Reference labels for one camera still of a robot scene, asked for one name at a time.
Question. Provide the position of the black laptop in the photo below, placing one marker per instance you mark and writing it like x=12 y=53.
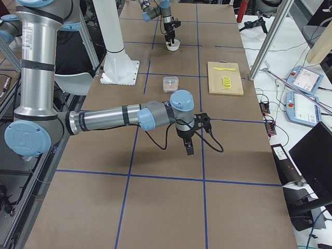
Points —
x=312 y=157

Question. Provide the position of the red cylinder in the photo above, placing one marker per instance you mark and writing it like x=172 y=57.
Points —
x=242 y=10

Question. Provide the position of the black tripod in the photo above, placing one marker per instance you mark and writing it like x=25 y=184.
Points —
x=259 y=22

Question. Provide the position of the blue teach pendant tablet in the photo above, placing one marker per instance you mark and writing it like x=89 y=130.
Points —
x=302 y=111

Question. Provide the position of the yellow plastic knife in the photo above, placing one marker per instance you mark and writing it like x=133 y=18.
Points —
x=225 y=69

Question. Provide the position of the white chair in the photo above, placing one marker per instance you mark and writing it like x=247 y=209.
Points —
x=77 y=84

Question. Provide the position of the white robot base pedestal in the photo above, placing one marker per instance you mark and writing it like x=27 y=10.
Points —
x=118 y=67

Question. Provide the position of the wooden cutting board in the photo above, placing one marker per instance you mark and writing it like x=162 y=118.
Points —
x=215 y=81

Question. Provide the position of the aluminium frame post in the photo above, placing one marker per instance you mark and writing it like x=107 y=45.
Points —
x=277 y=22

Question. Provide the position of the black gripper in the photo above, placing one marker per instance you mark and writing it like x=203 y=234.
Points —
x=168 y=27
x=184 y=134

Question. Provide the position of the clear plastic egg box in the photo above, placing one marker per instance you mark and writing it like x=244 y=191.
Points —
x=170 y=84

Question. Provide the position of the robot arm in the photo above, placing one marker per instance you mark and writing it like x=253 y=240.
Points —
x=162 y=9
x=37 y=126

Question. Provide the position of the white bowl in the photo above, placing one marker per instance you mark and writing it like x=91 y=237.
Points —
x=173 y=46

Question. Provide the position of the reacher grabber stick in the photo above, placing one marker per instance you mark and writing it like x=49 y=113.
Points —
x=266 y=70

